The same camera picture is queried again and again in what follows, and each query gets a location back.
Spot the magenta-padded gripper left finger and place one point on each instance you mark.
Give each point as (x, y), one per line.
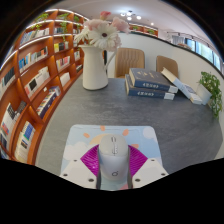
(77, 171)

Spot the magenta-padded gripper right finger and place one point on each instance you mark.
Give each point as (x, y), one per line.
(150, 170)

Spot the white computer mouse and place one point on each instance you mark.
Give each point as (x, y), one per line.
(113, 160)

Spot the pastel cloud print mouse pad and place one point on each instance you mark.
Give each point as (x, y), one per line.
(80, 136)

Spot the thick dark blue book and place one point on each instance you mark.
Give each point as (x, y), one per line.
(146, 93)
(150, 79)

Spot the white book with blue cover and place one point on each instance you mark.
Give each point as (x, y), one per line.
(194, 96)

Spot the white leaning book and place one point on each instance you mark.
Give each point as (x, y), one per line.
(176, 81)

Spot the orange bookshelf unit with books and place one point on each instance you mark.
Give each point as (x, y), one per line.
(30, 90)

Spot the white ceramic jug vase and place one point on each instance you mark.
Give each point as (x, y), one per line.
(94, 71)

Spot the green plant in white pot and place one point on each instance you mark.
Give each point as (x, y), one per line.
(211, 88)

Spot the tan upholstered chair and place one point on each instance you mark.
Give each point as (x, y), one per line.
(166, 64)
(130, 61)

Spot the dark framed window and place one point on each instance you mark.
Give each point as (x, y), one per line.
(203, 50)

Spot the ceiling lights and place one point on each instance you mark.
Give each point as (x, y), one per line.
(130, 15)

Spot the orange wall shelf with plants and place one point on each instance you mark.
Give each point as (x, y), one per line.
(145, 29)

